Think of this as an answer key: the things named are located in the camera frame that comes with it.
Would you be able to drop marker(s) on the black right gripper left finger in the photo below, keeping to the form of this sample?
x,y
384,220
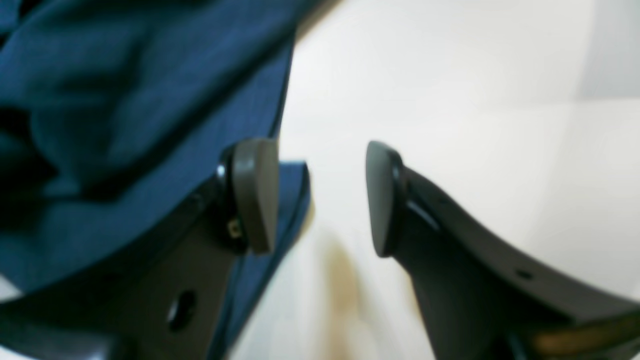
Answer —
x,y
159,297

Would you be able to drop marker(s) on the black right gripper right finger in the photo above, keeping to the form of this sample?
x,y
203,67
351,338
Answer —
x,y
479,297

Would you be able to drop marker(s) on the dark blue t-shirt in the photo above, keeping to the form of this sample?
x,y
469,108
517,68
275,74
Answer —
x,y
114,111

